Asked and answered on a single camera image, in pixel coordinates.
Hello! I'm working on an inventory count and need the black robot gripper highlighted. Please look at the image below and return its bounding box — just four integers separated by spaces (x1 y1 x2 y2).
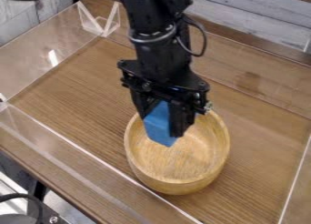
117 34 209 137

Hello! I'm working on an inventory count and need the blue rectangular block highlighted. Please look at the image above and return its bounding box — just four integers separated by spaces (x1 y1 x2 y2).
143 101 177 148

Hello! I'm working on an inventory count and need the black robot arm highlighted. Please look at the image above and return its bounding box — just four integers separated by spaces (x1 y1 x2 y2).
117 0 209 137

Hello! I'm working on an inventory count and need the brown wooden bowl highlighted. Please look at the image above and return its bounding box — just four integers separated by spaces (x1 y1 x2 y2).
124 111 231 195

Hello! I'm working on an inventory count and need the clear acrylic front barrier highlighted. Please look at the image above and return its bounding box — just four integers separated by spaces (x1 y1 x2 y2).
0 102 201 224

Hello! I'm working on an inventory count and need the clear acrylic corner bracket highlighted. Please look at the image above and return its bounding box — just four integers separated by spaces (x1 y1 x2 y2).
76 2 120 38

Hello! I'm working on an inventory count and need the black metal table frame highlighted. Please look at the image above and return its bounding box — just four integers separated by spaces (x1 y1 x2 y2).
0 152 72 224

